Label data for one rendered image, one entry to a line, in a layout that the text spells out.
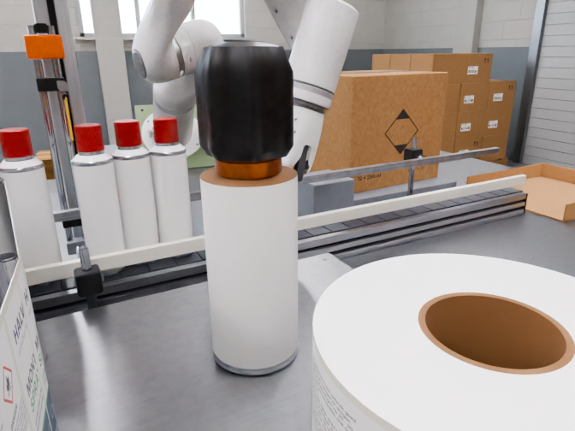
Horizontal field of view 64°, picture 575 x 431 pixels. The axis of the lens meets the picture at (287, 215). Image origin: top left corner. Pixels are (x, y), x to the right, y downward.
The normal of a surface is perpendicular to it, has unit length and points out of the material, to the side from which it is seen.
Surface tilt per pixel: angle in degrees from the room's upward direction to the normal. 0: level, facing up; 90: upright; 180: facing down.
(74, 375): 0
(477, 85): 90
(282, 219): 90
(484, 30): 90
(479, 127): 90
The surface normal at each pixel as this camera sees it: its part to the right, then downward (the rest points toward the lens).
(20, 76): 0.42, 0.30
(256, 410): -0.01, -0.94
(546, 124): -0.91, 0.15
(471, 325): -0.11, 0.33
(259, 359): 0.16, 0.33
